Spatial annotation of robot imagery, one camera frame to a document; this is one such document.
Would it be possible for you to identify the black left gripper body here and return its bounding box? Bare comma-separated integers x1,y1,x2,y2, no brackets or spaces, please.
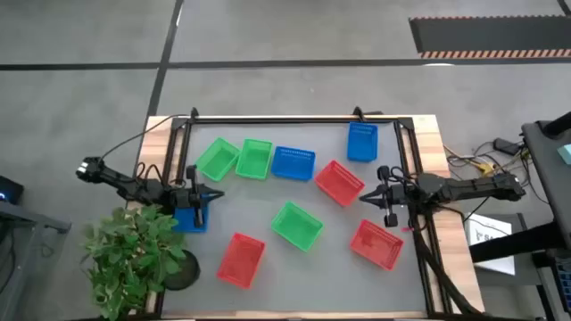
170,186,196,210

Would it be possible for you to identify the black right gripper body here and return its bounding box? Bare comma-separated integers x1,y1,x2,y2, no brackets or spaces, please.
389,177,420,210

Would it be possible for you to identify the red plastic basket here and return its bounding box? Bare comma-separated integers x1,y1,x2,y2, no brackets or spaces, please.
216,232,267,290
349,218,405,272
313,159,366,208

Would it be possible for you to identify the green plastic basket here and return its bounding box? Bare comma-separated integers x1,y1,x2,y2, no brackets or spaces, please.
270,201,325,253
194,136,243,183
235,137,274,181

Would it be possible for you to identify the blue plastic basket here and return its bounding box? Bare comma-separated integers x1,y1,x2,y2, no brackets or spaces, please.
269,145,317,182
346,121,379,163
171,205,210,235

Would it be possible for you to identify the green leafy plant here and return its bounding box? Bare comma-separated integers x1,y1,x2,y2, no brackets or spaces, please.
80,203,188,321

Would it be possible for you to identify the white paper sign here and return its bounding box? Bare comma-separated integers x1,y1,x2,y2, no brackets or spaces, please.
463,212,517,276

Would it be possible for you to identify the grey table mat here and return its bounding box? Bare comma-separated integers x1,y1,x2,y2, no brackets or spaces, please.
162,122,429,313

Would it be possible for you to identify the black power adapter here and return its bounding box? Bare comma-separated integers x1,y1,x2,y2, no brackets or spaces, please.
492,136,522,156

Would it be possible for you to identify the white LED light strip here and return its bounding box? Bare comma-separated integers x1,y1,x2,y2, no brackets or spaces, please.
195,115,400,120

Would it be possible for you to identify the black workstation desk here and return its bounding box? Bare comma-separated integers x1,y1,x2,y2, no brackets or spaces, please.
468,111,571,286

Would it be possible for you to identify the grey desk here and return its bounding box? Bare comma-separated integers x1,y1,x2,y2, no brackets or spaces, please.
0,200,72,321

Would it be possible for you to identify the black device blue light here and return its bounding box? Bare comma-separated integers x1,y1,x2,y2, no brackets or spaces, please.
0,175,26,206

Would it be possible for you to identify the black hazard-striped floor mat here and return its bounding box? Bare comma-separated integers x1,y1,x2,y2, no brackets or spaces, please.
409,15,571,60

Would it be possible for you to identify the blue storage crate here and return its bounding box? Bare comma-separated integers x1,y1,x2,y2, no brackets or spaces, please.
555,261,571,300

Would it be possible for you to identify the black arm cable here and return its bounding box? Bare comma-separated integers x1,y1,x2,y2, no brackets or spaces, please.
100,113,193,162

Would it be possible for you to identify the yellow cable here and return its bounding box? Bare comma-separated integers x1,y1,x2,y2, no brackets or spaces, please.
443,143,496,176

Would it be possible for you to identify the black cable sleeve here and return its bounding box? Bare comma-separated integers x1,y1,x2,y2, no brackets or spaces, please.
408,207,487,318

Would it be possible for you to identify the black aluminium table frame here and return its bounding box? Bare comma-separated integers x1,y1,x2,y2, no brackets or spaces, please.
153,105,451,318

